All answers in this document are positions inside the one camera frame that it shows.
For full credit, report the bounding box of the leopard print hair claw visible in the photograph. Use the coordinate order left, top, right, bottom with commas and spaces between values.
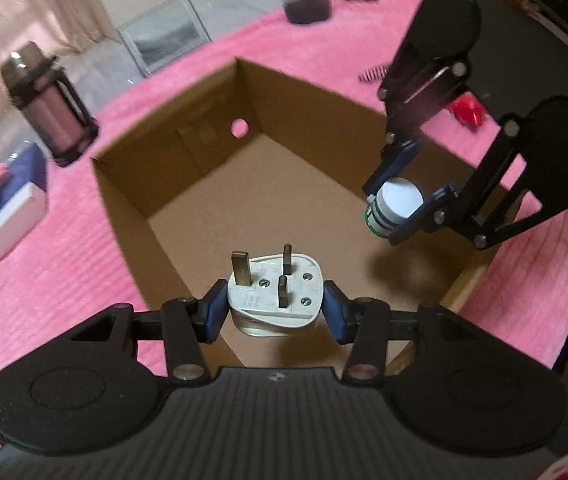
358, 64, 388, 84

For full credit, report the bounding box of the white UK plug adapter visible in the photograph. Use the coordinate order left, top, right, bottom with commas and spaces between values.
228, 244, 323, 337

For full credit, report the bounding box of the white pill bottle green label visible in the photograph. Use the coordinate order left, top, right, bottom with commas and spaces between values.
364, 178, 424, 238

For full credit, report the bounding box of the red toy figure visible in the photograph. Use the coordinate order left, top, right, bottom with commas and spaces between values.
447, 94, 486, 131

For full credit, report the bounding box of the brown cardboard box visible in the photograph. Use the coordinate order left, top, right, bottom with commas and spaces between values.
90, 56, 521, 380

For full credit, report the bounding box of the navy blue book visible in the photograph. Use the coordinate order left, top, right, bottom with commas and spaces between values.
0, 143, 48, 210

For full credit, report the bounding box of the silver framed picture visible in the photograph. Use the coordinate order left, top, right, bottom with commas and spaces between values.
117, 0, 211, 77

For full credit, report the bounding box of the steel thermos black handle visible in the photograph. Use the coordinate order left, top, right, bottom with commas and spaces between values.
0, 41, 98, 167

